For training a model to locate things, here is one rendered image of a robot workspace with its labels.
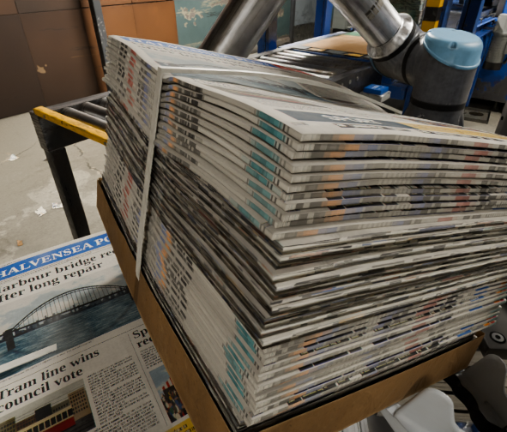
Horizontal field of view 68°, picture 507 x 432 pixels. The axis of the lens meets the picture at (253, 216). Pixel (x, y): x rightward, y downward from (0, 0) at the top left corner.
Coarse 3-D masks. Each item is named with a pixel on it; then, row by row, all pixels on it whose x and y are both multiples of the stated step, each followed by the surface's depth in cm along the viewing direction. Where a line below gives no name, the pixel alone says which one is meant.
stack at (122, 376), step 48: (96, 240) 56; (0, 288) 48; (48, 288) 48; (96, 288) 48; (0, 336) 42; (48, 336) 42; (96, 336) 42; (144, 336) 42; (0, 384) 37; (48, 384) 37; (96, 384) 37; (144, 384) 37
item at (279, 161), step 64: (192, 128) 24; (256, 128) 18; (320, 128) 16; (384, 128) 19; (448, 128) 27; (192, 192) 25; (256, 192) 19; (320, 192) 18; (384, 192) 20; (448, 192) 24; (192, 256) 26; (256, 256) 19; (320, 256) 18; (384, 256) 22; (448, 256) 25; (192, 320) 27; (256, 320) 19; (320, 320) 21; (384, 320) 25; (448, 320) 30; (256, 384) 20; (320, 384) 23
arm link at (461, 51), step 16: (432, 32) 79; (448, 32) 80; (464, 32) 80; (416, 48) 83; (432, 48) 77; (448, 48) 75; (464, 48) 75; (480, 48) 76; (416, 64) 82; (432, 64) 78; (448, 64) 76; (464, 64) 76; (416, 80) 83; (432, 80) 79; (448, 80) 78; (464, 80) 78; (416, 96) 84; (432, 96) 81; (448, 96) 80; (464, 96) 80
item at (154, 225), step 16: (208, 80) 31; (224, 80) 32; (160, 96) 29; (304, 96) 36; (160, 112) 29; (384, 112) 40; (144, 128) 32; (160, 128) 30; (160, 144) 29; (144, 160) 34; (160, 160) 31; (144, 176) 34; (160, 176) 30; (160, 192) 31; (160, 224) 32; (144, 240) 36; (160, 240) 32; (144, 256) 36; (144, 272) 36
